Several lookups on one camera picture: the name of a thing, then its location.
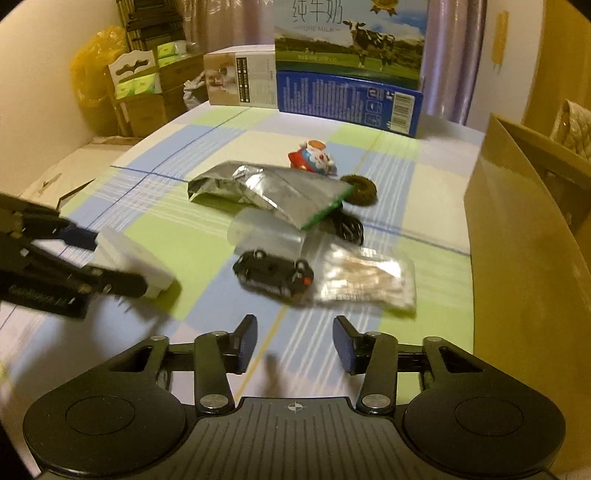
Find dark brown spiky ring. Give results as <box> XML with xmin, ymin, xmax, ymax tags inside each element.
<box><xmin>340</xmin><ymin>175</ymin><xmax>377</xmax><ymax>206</ymax></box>

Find dark stacked rack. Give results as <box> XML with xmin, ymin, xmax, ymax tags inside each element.
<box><xmin>124</xmin><ymin>0</ymin><xmax>185</xmax><ymax>51</ymax></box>

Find white rectangular box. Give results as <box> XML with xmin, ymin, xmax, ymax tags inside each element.
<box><xmin>95</xmin><ymin>226</ymin><xmax>178</xmax><ymax>301</ymax></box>

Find cow print milk carton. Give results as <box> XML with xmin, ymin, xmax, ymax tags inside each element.
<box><xmin>274</xmin><ymin>0</ymin><xmax>428</xmax><ymax>90</ymax></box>

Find beige product box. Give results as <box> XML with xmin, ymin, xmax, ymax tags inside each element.
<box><xmin>203</xmin><ymin>46</ymin><xmax>278</xmax><ymax>109</ymax></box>

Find carton of green tissue packs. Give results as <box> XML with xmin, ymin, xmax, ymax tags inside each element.
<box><xmin>108</xmin><ymin>51</ymin><xmax>162</xmax><ymax>100</ymax></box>

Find brown cardboard box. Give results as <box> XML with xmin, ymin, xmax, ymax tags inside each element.
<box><xmin>464</xmin><ymin>113</ymin><xmax>591</xmax><ymax>462</ymax></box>

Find blue printed box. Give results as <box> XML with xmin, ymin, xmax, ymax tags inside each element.
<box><xmin>277</xmin><ymin>69</ymin><xmax>424</xmax><ymax>138</ymax></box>

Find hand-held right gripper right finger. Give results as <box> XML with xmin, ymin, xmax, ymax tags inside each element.
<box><xmin>333</xmin><ymin>315</ymin><xmax>485</xmax><ymax>414</ymax></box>

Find silver foil bag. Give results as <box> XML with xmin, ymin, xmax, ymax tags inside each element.
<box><xmin>187</xmin><ymin>161</ymin><xmax>354</xmax><ymax>230</ymax></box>

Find yellow plastic bag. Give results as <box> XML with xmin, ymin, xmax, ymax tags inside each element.
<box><xmin>70</xmin><ymin>25</ymin><xmax>127</xmax><ymax>137</ymax></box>

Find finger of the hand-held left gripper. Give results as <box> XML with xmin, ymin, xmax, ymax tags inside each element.
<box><xmin>14</xmin><ymin>242</ymin><xmax>148</xmax><ymax>298</ymax></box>
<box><xmin>0</xmin><ymin>191</ymin><xmax>98</xmax><ymax>250</ymax></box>

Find stacked brown cardboard boxes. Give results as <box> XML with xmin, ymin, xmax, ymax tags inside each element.
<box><xmin>115</xmin><ymin>60</ymin><xmax>208</xmax><ymax>137</ymax></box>

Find black toy car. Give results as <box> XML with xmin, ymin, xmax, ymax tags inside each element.
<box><xmin>232</xmin><ymin>249</ymin><xmax>315</xmax><ymax>301</ymax></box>

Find chair with quilted cover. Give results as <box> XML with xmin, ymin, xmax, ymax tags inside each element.
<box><xmin>549</xmin><ymin>99</ymin><xmax>591</xmax><ymax>162</ymax></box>

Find checkered tablecloth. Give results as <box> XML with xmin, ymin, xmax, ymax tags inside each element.
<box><xmin>0</xmin><ymin>104</ymin><xmax>485</xmax><ymax>416</ymax></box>

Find grey crumpled plastic bag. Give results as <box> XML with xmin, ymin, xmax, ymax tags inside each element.
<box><xmin>183</xmin><ymin>69</ymin><xmax>208</xmax><ymax>112</ymax></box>

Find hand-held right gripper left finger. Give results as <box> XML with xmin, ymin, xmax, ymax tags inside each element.
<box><xmin>107</xmin><ymin>315</ymin><xmax>258</xmax><ymax>416</ymax></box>

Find red and blue toy figure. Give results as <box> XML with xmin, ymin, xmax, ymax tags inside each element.
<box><xmin>288</xmin><ymin>140</ymin><xmax>339</xmax><ymax>177</ymax></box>

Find flat cardboard sheet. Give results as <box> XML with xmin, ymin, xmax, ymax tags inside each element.
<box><xmin>21</xmin><ymin>136</ymin><xmax>144</xmax><ymax>208</ymax></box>

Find clear bag of cotton swabs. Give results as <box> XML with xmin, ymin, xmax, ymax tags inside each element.
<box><xmin>300</xmin><ymin>235</ymin><xmax>419</xmax><ymax>319</ymax></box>

